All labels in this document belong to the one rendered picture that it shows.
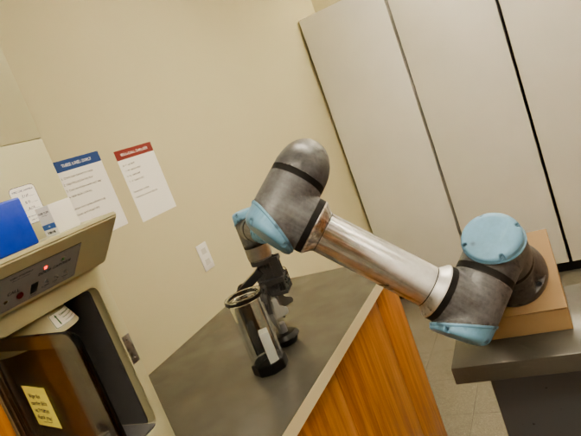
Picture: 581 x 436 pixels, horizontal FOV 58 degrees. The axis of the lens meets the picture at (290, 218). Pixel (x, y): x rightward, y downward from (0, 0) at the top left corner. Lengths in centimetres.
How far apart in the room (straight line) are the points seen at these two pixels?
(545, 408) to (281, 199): 75
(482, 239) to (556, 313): 27
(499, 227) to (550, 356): 29
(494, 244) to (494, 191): 268
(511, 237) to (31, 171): 98
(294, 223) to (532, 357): 56
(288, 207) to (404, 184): 285
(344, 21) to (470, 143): 117
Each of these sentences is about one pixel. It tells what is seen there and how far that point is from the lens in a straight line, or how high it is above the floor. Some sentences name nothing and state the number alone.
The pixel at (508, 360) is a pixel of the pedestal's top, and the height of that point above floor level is 94.
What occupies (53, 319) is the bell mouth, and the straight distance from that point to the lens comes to 121.
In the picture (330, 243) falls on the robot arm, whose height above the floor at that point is 131.
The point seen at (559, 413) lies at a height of 77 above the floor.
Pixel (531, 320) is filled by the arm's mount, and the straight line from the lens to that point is 128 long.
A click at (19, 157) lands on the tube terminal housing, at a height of 168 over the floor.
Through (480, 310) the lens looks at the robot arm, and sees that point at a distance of 106.
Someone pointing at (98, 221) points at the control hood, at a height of 150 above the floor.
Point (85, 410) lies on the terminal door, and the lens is 89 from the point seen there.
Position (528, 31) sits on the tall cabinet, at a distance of 362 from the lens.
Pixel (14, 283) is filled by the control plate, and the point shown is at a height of 146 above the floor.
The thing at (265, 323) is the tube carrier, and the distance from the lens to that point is 145.
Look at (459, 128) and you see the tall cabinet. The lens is 368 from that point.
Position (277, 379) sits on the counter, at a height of 94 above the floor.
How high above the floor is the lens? 155
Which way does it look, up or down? 10 degrees down
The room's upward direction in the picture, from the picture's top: 21 degrees counter-clockwise
